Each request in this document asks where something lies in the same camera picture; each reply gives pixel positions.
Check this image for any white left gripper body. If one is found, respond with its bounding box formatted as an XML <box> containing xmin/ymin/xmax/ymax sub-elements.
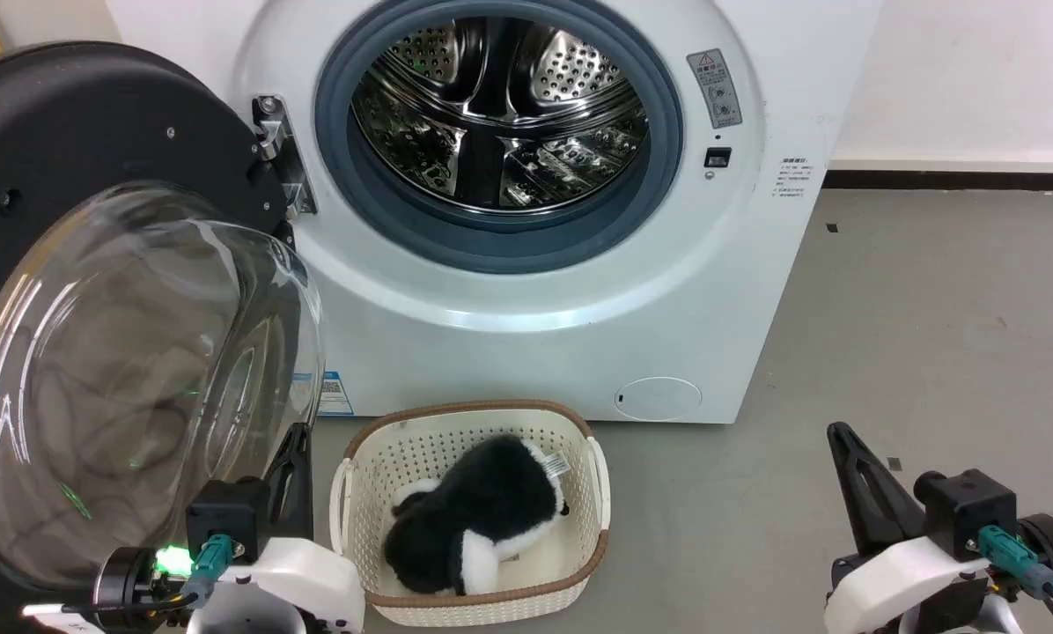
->
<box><xmin>186</xmin><ymin>537</ymin><xmax>366</xmax><ymax>634</ymax></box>

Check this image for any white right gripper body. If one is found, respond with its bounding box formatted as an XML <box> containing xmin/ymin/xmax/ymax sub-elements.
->
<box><xmin>823</xmin><ymin>535</ymin><xmax>996</xmax><ymax>634</ymax></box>

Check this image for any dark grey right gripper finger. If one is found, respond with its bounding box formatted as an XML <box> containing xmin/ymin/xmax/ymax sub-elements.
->
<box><xmin>826</xmin><ymin>421</ymin><xmax>925</xmax><ymax>557</ymax></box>

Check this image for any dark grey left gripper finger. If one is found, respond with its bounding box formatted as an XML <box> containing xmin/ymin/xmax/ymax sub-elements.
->
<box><xmin>265</xmin><ymin>423</ymin><xmax>315</xmax><ymax>542</ymax></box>

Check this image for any white front-load washing machine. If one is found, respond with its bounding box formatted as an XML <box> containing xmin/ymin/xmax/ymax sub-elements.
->
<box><xmin>104</xmin><ymin>0</ymin><xmax>884</xmax><ymax>425</ymax></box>

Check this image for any metal door hinge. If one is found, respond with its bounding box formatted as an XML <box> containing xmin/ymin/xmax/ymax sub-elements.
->
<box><xmin>251</xmin><ymin>93</ymin><xmax>319</xmax><ymax>220</ymax></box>

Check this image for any black washer door glass bowl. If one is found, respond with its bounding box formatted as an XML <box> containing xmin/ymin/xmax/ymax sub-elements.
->
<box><xmin>0</xmin><ymin>40</ymin><xmax>327</xmax><ymax>634</ymax></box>

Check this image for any white laundry basket brown rim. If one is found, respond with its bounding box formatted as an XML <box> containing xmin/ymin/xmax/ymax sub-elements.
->
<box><xmin>330</xmin><ymin>400</ymin><xmax>613</xmax><ymax>628</ymax></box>

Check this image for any blue white energy sticker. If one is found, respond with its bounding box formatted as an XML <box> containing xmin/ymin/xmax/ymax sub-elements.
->
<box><xmin>291</xmin><ymin>370</ymin><xmax>355</xmax><ymax>417</ymax></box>

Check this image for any black white plush toy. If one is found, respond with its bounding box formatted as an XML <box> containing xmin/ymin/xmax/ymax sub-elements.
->
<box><xmin>383</xmin><ymin>434</ymin><xmax>571</xmax><ymax>597</ymax></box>

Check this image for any round white filter cover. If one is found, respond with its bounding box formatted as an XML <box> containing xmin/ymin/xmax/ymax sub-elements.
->
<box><xmin>615</xmin><ymin>377</ymin><xmax>703</xmax><ymax>422</ymax></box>

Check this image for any steel perforated washer drum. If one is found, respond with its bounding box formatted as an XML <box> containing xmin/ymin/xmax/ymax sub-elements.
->
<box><xmin>350</xmin><ymin>16</ymin><xmax>651</xmax><ymax>213</ymax></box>

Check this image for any grey warning sticker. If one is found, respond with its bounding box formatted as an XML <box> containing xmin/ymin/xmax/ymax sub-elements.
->
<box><xmin>687</xmin><ymin>48</ymin><xmax>744</xmax><ymax>130</ymax></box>

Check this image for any teal plug left gripper cable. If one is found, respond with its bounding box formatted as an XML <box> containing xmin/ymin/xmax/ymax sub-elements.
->
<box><xmin>60</xmin><ymin>534</ymin><xmax>234</xmax><ymax>617</ymax></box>

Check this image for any teal plug gripper cable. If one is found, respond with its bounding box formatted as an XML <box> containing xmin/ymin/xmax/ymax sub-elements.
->
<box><xmin>60</xmin><ymin>534</ymin><xmax>234</xmax><ymax>617</ymax></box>
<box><xmin>977</xmin><ymin>525</ymin><xmax>1053</xmax><ymax>634</ymax></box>

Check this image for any teal plug right gripper cable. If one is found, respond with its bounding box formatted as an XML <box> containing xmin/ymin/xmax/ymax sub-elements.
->
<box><xmin>977</xmin><ymin>525</ymin><xmax>1053</xmax><ymax>634</ymax></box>

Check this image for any black wall baseboard strip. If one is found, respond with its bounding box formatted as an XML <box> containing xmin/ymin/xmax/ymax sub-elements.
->
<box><xmin>821</xmin><ymin>169</ymin><xmax>1053</xmax><ymax>193</ymax></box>

